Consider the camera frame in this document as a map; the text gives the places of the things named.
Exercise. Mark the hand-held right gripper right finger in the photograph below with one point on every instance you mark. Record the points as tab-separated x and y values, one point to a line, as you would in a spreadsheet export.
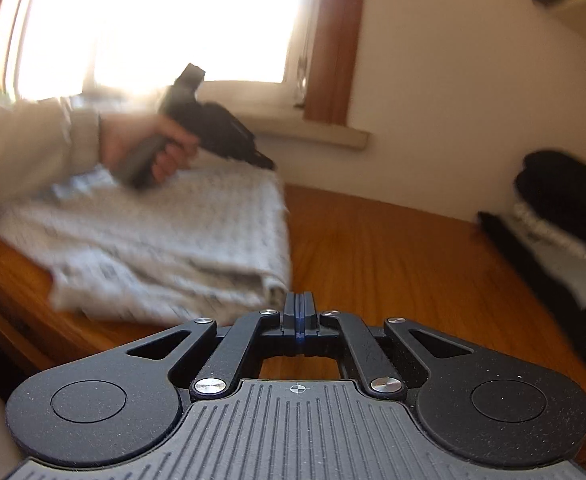
307	312

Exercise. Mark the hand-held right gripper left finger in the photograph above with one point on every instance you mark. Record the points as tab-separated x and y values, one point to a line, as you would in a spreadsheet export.
293	312

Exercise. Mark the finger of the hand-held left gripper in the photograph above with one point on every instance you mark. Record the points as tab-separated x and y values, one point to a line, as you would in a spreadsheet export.
264	160

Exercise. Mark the white checker-print pajama garment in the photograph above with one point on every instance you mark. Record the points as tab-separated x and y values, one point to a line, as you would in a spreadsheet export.
173	235
538	222

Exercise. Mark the person's left forearm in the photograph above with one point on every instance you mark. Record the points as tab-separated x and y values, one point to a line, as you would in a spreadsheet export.
33	155

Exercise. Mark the person's left hand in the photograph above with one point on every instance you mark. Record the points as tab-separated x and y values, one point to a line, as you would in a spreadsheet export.
123	135

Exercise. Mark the beige window sill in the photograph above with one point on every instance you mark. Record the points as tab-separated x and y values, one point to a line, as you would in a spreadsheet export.
323	132

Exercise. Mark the clear plastic hanging clip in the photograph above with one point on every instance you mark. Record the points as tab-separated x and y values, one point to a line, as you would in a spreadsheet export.
303	75

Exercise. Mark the bright window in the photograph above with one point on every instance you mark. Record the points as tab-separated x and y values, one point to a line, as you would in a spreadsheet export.
163	10

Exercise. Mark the grey folded garment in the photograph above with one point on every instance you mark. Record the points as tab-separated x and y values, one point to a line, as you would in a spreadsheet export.
583	275

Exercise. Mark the thick black sweater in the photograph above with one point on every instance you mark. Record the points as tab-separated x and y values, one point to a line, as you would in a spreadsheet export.
568	180

